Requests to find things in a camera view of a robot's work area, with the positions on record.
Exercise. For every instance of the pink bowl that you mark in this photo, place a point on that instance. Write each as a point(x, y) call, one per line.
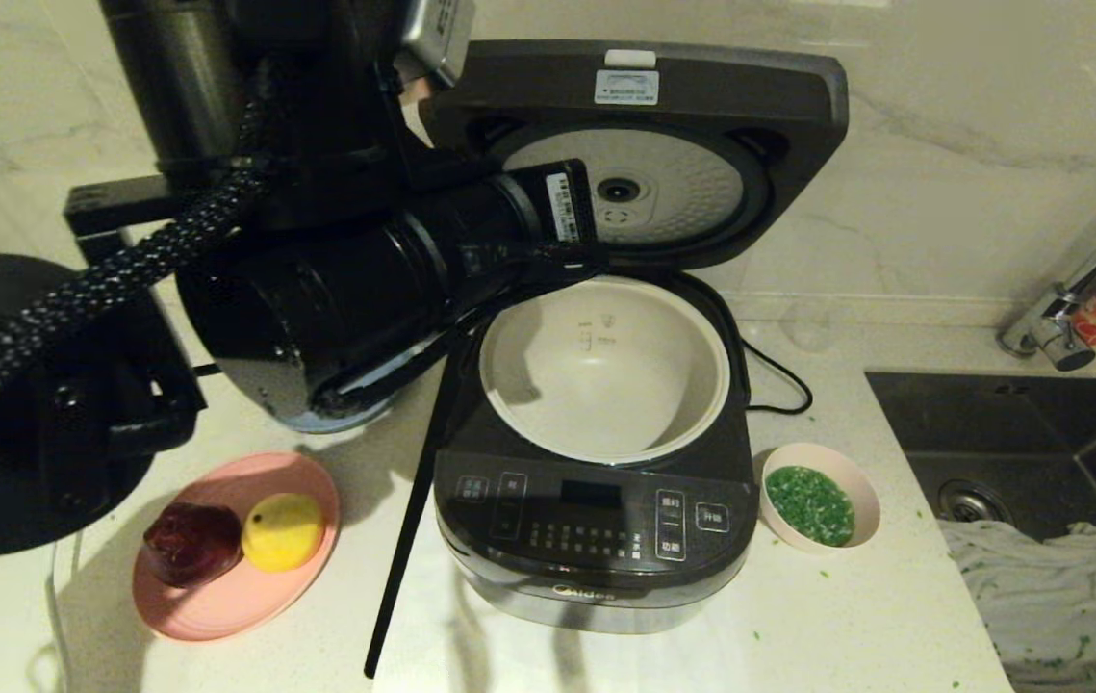
point(865, 500)

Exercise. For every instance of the red apple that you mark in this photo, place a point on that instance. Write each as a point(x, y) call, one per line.
point(191, 544)

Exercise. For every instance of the black rice cooker lid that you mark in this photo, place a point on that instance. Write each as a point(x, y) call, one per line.
point(701, 173)

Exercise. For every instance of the white inner pot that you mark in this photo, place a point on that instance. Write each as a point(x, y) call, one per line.
point(605, 385)

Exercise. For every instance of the black rice cooker body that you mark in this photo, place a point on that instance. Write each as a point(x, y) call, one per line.
point(596, 568)

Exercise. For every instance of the blue plate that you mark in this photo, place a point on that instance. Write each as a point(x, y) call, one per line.
point(355, 419)

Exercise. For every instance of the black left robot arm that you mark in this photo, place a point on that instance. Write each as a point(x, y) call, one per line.
point(317, 289)

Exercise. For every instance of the dark steel sink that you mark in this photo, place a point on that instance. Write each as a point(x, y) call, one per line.
point(990, 423)

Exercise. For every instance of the chrome faucet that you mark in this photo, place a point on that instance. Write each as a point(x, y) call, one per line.
point(1053, 332)

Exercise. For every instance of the pink plate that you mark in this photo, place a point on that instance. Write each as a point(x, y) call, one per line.
point(240, 606)

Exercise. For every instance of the grey rag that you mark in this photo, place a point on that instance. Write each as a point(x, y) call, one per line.
point(1057, 597)

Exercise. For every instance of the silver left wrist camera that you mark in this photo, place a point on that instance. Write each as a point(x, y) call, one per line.
point(437, 38)

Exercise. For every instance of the green chopped bits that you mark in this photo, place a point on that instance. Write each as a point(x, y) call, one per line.
point(809, 505)

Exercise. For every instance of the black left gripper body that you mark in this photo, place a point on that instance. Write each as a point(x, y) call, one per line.
point(548, 221)

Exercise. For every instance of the yellow pear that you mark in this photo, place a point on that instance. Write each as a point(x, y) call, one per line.
point(283, 534)

